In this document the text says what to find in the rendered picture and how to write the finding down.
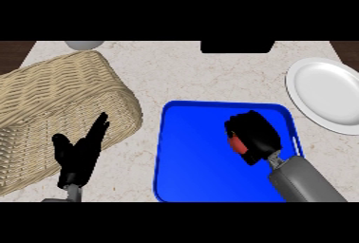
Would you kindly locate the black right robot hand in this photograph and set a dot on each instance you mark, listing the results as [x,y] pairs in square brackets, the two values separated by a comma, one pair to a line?
[256,136]

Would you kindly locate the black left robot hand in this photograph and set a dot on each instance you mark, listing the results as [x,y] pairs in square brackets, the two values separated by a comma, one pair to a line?
[82,155]

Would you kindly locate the red bell pepper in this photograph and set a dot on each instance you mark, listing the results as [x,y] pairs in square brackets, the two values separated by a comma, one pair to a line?
[237,145]

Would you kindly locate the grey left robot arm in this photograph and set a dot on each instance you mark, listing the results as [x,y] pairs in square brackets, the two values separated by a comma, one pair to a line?
[70,194]

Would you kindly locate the blue tray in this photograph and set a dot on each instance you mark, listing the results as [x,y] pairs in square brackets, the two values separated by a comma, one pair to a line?
[206,158]

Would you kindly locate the white plate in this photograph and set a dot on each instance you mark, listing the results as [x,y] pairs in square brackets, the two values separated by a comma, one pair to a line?
[327,95]

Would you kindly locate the wicker basket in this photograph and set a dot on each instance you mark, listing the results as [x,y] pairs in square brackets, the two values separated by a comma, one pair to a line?
[57,117]

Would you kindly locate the black appliance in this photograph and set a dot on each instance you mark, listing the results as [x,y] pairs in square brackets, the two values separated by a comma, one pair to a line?
[237,46]

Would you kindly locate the grey round object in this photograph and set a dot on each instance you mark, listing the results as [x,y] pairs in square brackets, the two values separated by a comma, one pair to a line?
[85,45]

